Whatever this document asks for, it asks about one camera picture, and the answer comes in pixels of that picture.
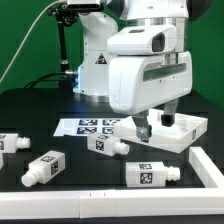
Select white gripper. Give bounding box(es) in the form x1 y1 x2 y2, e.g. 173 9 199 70
109 52 192 141

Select white square tabletop tray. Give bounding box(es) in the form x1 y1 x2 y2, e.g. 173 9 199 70
113 109 208 153

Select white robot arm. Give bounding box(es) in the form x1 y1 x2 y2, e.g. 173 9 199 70
68 0 213 141

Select white fiducial marker sheet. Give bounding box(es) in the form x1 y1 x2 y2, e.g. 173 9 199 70
54 118 121 137

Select white L-shaped fence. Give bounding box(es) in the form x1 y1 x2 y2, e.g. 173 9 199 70
0 147 224 220

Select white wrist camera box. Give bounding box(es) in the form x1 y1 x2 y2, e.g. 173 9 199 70
107 25 177 55

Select black cables at base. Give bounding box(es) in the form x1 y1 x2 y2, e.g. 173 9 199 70
23 72 78 89

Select black camera stand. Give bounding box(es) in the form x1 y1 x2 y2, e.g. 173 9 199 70
47 3 78 89

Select white cable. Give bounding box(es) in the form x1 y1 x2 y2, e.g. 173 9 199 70
0 0 68 84

